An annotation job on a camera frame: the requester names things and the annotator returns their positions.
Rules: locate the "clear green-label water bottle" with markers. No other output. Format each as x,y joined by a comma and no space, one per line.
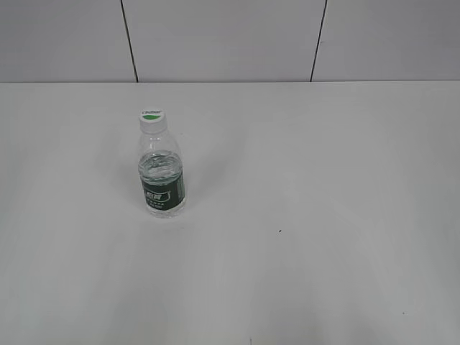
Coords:
160,170

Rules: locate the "white green bottle cap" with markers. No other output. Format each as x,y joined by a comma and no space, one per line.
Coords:
153,121

